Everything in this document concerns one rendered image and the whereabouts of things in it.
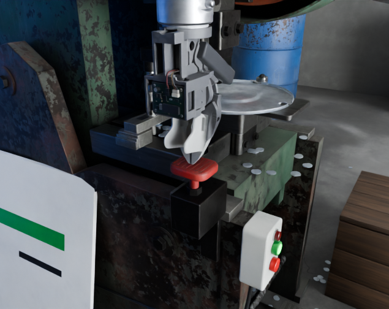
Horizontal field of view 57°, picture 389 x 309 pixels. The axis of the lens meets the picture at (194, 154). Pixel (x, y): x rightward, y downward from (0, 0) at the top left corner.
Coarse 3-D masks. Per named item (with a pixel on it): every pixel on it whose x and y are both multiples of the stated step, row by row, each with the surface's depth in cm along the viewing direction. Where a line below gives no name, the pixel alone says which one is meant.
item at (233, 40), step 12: (228, 0) 85; (216, 12) 78; (228, 12) 80; (240, 12) 85; (216, 24) 79; (228, 24) 82; (240, 24) 84; (216, 36) 80; (228, 36) 83; (216, 48) 81
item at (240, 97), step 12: (240, 84) 99; (264, 84) 98; (228, 96) 86; (240, 96) 86; (252, 96) 86; (264, 96) 88; (276, 96) 88; (288, 96) 88; (228, 108) 80; (240, 108) 80; (252, 108) 80; (264, 108) 80; (276, 108) 78
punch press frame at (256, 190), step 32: (0, 0) 95; (32, 0) 88; (64, 0) 82; (96, 0) 84; (128, 0) 109; (0, 32) 100; (32, 32) 92; (64, 32) 86; (96, 32) 87; (128, 32) 113; (64, 64) 90; (96, 64) 89; (128, 64) 118; (64, 96) 94; (96, 96) 91; (128, 96) 123; (96, 160) 97; (224, 160) 87; (256, 160) 87; (288, 160) 103; (256, 192) 86
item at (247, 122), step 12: (288, 108) 80; (300, 108) 80; (228, 120) 86; (240, 120) 85; (252, 120) 90; (288, 120) 76; (240, 132) 86; (252, 132) 91; (240, 144) 87; (252, 144) 93
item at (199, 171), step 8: (176, 160) 61; (184, 160) 61; (200, 160) 61; (208, 160) 61; (176, 168) 58; (184, 168) 58; (192, 168) 58; (200, 168) 58; (208, 168) 58; (216, 168) 59; (184, 176) 58; (192, 176) 57; (200, 176) 57; (208, 176) 58; (192, 184) 61
